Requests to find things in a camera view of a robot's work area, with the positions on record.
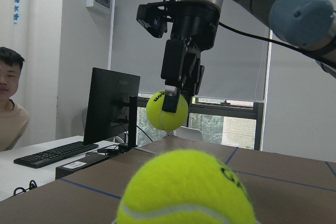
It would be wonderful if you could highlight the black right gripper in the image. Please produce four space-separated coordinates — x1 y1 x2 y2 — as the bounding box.
161 1 219 113

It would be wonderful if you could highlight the black monitor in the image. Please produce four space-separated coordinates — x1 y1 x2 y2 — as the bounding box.
83 68 140 155

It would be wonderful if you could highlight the person in beige shirt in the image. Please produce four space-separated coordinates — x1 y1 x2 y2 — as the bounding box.
1 47 29 151

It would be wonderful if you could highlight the tennis ball with Wilson print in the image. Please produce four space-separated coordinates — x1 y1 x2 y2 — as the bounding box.
145 90 190 131

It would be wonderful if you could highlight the black keyboard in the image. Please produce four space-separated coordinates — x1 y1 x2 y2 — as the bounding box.
14 141 99 168

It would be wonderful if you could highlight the black box with label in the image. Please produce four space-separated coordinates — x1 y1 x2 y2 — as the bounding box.
55 153 110 180

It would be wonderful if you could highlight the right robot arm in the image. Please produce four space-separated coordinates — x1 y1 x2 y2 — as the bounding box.
160 0 335 113

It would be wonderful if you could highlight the tennis ball with Roland Garros print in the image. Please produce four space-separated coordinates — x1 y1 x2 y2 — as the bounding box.
115 150 257 223

